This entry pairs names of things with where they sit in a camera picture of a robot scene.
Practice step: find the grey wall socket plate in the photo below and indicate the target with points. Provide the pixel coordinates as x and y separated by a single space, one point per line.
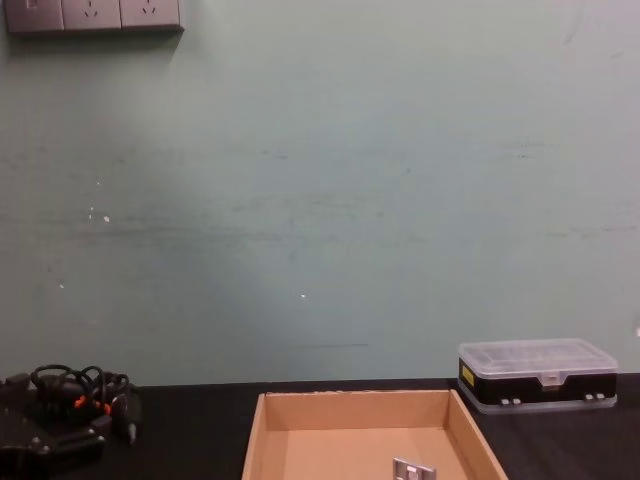
92 13
150 12

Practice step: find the black table cloth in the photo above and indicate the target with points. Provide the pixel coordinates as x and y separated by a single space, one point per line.
195 435

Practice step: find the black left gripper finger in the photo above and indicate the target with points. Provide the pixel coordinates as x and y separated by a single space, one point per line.
60 444

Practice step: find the shallow brown cardboard tray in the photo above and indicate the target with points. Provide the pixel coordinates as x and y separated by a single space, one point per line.
350 450

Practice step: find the small silver metal piece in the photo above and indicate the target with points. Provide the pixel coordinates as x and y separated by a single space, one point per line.
412 470

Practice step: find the clear plastic case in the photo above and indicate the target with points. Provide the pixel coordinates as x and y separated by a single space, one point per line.
530 360

